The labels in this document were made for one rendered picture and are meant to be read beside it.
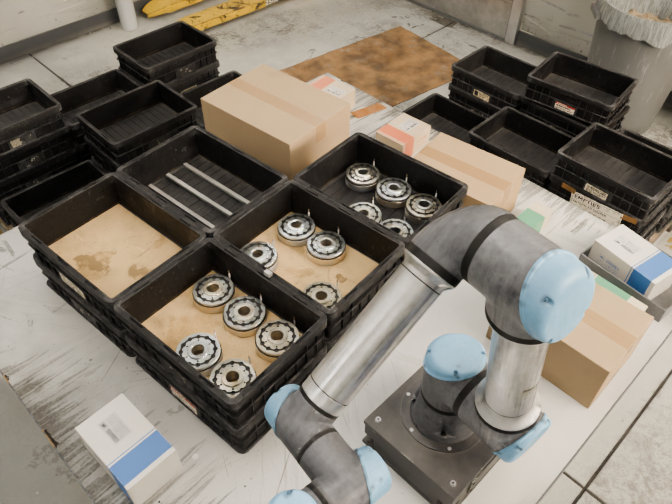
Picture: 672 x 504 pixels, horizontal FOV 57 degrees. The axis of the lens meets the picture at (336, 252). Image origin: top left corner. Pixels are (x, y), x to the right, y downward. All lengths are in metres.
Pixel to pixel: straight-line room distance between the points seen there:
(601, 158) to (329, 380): 2.02
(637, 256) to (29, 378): 1.63
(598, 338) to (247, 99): 1.30
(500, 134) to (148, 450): 2.12
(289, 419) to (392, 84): 3.18
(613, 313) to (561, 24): 2.99
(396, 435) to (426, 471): 0.10
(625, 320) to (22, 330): 1.53
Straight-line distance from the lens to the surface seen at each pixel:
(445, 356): 1.22
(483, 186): 1.87
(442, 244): 0.89
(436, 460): 1.37
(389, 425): 1.39
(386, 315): 0.91
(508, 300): 0.84
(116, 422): 1.48
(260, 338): 1.45
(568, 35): 4.39
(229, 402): 1.28
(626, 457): 2.47
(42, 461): 2.44
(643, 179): 2.72
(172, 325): 1.54
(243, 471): 1.46
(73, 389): 1.67
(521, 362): 0.98
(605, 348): 1.56
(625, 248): 1.91
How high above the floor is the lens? 2.02
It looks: 46 degrees down
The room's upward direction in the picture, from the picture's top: 1 degrees clockwise
